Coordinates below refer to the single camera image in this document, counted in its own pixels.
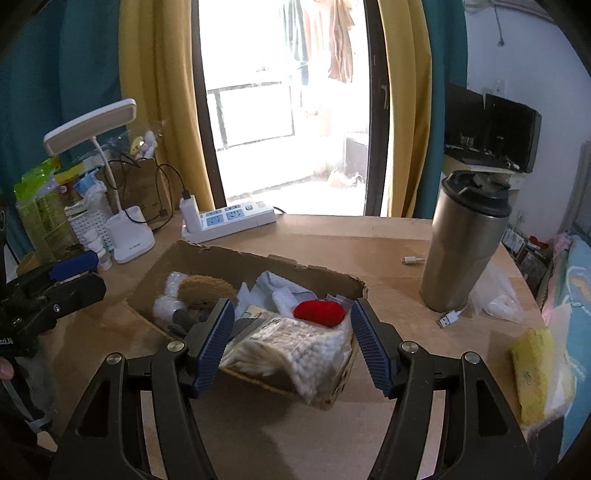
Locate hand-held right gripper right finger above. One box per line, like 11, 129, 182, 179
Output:
350, 298, 536, 480

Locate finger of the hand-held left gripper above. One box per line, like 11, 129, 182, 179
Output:
18, 251, 100, 289
28, 272, 108, 333

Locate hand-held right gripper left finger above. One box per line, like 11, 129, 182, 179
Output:
48, 298, 236, 480

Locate cartoon tissue pack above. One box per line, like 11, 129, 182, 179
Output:
233, 304, 282, 340

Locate brown plush toy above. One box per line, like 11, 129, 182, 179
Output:
178, 275, 240, 324

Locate red plush ball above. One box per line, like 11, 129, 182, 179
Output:
293, 300, 346, 329

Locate bag of cotton swabs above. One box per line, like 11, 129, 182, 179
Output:
222, 318, 354, 402

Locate cardboard box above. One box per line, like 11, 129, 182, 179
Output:
126, 240, 370, 409

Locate white cloth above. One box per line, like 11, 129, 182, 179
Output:
238, 271, 319, 305
271, 287, 319, 319

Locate white perforated basket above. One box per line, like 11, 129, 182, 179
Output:
69, 210, 116, 252

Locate white desk lamp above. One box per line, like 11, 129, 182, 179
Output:
44, 98, 155, 265

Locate green snack bag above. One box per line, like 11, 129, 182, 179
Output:
14, 157, 70, 259

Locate clear bag of cotton balls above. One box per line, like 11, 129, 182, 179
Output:
154, 271, 185, 324

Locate blue and white packets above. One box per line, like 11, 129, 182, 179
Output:
74, 178, 107, 204

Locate red and yellow box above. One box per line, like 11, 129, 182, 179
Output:
53, 168, 88, 204

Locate brown paper bag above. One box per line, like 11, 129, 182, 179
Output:
108, 157, 174, 222

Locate white charger plug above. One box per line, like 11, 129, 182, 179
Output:
179, 196, 201, 232

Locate white power strip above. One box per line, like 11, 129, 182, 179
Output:
181, 198, 277, 244

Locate steel tumbler with black lid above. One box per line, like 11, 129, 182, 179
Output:
419, 170, 512, 313

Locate clear plastic bag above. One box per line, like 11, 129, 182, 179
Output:
471, 265, 525, 324

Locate small plush toy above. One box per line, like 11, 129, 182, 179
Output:
129, 130, 158, 160

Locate yellow tissue pack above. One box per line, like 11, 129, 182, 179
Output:
510, 327, 578, 426

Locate yellow curtain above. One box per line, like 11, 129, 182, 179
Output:
120, 0, 215, 213
379, 0, 446, 217

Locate teal curtain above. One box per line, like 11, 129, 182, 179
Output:
0, 0, 127, 259
425, 0, 469, 217

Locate balcony railing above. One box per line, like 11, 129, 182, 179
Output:
207, 80, 296, 151

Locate black television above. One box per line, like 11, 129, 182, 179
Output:
444, 83, 542, 174

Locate hanging clothes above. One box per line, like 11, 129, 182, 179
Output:
281, 0, 356, 84

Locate white usb cable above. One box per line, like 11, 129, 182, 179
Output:
436, 308, 472, 329

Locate grey strap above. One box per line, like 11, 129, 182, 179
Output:
9, 383, 51, 432

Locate black lamp cable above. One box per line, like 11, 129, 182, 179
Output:
108, 152, 174, 232

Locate black charger cable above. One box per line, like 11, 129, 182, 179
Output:
154, 162, 191, 200

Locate black door frame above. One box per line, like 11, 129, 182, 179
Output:
365, 0, 393, 215

